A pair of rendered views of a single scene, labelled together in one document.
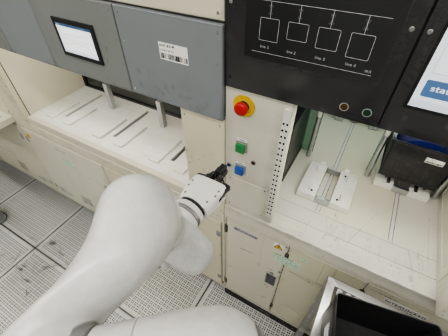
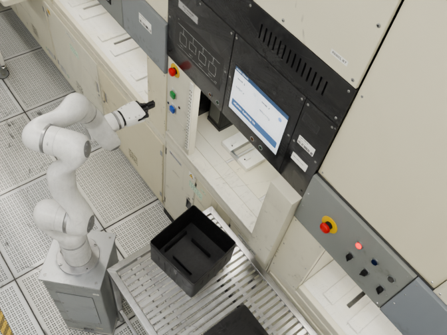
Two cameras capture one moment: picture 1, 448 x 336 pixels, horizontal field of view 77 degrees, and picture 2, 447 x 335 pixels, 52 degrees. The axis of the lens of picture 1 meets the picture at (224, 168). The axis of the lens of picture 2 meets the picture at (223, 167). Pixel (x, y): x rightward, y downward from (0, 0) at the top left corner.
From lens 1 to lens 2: 141 cm
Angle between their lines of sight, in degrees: 13
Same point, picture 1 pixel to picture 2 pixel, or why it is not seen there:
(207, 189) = (133, 111)
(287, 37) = (189, 47)
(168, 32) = (144, 11)
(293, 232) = (199, 167)
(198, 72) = (155, 40)
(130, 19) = not seen: outside the picture
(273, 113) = (186, 82)
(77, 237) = not seen: hidden behind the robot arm
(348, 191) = (258, 157)
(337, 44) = (205, 62)
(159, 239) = (76, 113)
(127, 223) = (68, 106)
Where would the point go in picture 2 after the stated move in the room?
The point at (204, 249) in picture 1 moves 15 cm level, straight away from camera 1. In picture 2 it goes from (109, 136) to (123, 110)
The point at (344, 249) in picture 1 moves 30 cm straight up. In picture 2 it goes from (225, 190) to (233, 154)
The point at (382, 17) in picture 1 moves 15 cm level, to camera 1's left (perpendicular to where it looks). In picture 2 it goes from (216, 61) to (180, 47)
